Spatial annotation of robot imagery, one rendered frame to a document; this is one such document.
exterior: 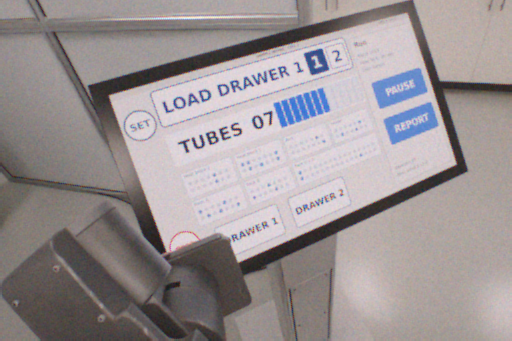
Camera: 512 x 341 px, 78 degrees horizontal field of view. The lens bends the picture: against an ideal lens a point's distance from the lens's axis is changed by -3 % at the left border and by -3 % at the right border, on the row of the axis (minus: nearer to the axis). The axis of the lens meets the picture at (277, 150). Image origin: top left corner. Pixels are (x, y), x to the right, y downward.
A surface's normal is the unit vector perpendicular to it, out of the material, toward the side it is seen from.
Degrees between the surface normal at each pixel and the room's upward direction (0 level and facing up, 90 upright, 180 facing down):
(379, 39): 50
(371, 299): 0
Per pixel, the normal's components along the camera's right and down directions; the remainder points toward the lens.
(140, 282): 0.65, -0.44
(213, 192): 0.25, -0.04
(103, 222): 0.73, -0.53
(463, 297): -0.09, -0.74
